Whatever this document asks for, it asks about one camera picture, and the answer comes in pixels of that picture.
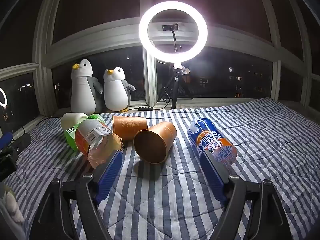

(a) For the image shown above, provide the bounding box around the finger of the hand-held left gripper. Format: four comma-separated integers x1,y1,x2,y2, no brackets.
0,131,32,156

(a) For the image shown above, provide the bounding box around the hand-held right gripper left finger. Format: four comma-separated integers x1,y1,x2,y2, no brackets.
29,147,124,240

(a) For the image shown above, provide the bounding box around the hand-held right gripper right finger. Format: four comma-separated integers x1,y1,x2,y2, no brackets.
199,152,293,240

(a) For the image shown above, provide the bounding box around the plain orange paper cup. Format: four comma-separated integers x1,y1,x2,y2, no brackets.
133,121,177,165

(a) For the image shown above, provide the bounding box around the patterned orange paper cup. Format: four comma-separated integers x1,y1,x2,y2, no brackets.
112,115,149,142

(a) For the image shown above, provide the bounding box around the white cup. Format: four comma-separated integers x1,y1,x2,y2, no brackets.
61,112,88,132

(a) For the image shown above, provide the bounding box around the blue and orange soda bottle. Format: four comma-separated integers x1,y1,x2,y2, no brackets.
187,118,238,173

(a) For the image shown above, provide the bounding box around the clear bottle with orange label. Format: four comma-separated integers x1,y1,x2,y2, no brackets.
74,119,125,169

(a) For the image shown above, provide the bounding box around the striped blanket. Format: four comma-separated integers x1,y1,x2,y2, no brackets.
0,97,320,240

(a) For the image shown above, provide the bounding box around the green plastic bottle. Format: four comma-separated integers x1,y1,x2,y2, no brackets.
64,114,107,152

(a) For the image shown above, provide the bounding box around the tall penguin plush toy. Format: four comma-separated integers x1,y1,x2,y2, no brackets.
70,59,104,114

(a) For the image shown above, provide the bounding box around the small penguin plush toy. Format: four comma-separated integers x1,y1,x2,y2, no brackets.
103,67,136,113

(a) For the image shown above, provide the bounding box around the black tripod stand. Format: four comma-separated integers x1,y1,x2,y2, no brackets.
156,62,194,109

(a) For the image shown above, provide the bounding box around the black phone holder clip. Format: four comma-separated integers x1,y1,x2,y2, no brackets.
162,23,182,53

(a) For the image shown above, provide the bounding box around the white window frame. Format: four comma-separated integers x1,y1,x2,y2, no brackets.
0,0,320,120

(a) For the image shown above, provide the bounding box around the ring light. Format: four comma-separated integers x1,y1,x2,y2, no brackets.
139,1,208,63

